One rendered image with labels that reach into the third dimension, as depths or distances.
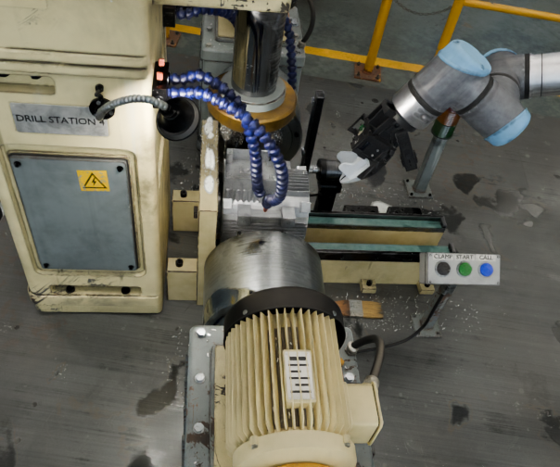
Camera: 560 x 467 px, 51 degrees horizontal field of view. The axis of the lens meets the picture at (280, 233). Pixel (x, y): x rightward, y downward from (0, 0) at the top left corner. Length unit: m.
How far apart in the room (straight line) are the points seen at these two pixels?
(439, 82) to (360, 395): 0.59
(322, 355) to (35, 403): 0.77
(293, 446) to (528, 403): 0.92
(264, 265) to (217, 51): 0.74
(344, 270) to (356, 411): 0.76
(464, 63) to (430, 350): 0.73
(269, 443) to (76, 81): 0.62
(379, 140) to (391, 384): 0.59
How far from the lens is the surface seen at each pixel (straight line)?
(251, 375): 0.78
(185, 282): 1.42
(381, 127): 1.19
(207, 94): 0.99
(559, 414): 1.59
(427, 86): 1.14
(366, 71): 3.85
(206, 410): 0.95
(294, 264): 1.12
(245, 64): 1.12
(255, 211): 1.33
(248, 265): 1.11
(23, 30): 0.97
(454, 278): 1.34
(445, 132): 1.72
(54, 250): 1.30
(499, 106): 1.17
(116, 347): 1.43
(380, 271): 1.55
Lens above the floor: 2.03
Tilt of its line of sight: 48 degrees down
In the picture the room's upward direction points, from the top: 11 degrees clockwise
